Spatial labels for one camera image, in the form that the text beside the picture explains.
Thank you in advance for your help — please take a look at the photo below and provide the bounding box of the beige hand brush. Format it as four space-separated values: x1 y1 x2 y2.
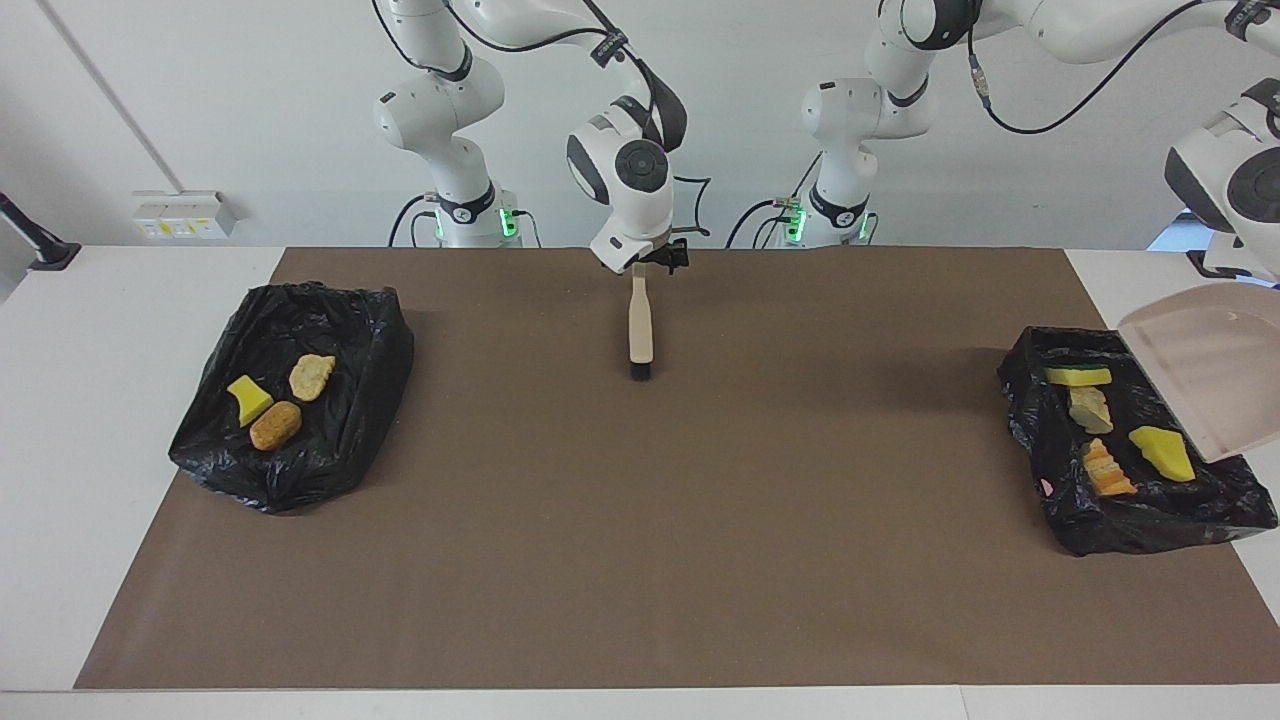
627 266 656 382

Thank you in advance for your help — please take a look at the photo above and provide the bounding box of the striped croissant bread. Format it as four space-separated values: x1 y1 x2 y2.
288 354 337 403

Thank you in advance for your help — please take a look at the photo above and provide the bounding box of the oval brown bread roll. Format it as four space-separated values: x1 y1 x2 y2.
249 401 304 452

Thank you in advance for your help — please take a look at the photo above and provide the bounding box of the curved yellow sponge piece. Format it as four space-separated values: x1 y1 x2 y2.
226 375 275 428

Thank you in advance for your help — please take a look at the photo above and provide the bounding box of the pale angular bread chunk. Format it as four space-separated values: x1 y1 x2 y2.
1068 386 1114 435

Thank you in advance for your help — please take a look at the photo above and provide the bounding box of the small striped croissant piece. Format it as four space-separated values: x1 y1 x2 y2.
1083 438 1139 498

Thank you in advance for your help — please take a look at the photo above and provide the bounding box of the beige plastic dustpan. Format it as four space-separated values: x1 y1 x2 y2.
1117 283 1280 464

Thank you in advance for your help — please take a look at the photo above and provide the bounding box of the black bag-lined bin pink mark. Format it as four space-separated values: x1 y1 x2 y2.
997 325 1279 557

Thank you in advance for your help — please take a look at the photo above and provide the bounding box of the brown table mat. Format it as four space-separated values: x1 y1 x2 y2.
75 247 1280 691

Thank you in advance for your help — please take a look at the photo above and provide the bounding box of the black base cable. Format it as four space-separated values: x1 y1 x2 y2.
388 195 433 248
725 160 823 249

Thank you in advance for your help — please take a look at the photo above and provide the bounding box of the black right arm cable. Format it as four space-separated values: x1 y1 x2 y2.
370 0 713 238

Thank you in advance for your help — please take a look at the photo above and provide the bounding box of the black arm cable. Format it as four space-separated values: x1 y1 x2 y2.
965 0 1280 136
370 0 713 238

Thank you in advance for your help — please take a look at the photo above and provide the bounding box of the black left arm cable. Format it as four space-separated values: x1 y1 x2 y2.
965 0 1280 136

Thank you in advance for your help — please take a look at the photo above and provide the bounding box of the white wall power strip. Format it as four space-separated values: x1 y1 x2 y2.
132 190 241 241

